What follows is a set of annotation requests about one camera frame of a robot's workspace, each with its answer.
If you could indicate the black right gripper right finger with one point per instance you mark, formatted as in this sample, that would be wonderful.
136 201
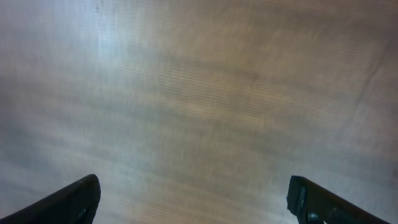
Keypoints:
311 203

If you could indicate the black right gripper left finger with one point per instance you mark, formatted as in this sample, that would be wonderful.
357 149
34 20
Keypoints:
76 203

